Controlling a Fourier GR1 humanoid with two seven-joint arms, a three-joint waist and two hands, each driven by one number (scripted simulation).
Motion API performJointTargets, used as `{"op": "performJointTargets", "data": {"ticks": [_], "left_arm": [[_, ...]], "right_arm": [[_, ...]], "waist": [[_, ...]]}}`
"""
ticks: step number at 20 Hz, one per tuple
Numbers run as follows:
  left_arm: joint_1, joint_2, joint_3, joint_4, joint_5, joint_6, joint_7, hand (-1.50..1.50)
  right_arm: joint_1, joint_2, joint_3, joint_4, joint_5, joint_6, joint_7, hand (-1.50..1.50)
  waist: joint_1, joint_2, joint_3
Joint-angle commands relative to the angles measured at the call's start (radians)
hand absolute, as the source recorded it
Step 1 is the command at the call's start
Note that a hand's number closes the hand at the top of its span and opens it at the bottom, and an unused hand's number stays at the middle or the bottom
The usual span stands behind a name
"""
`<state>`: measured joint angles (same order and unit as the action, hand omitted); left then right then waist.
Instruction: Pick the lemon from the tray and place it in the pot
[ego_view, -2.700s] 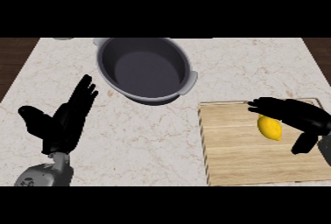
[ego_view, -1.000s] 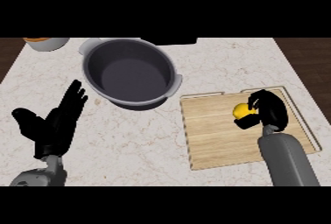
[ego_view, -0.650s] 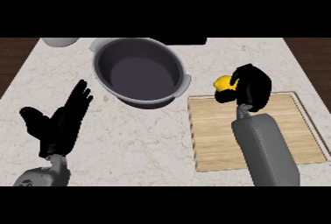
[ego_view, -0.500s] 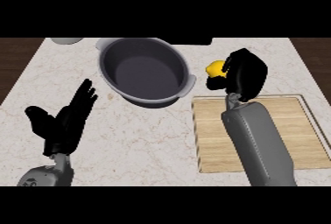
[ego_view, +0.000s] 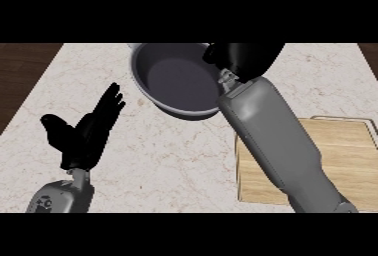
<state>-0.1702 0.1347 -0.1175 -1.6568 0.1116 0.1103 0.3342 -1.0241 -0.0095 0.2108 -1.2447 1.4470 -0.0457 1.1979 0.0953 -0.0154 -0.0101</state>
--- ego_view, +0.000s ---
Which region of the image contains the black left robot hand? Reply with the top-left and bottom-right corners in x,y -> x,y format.
40,82 -> 127,171

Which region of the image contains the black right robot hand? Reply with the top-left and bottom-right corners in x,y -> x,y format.
201,43 -> 286,84

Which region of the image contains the grey metal pot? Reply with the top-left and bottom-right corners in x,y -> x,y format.
127,43 -> 223,121

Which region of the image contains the wooden tray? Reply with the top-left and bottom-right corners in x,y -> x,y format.
235,115 -> 378,212

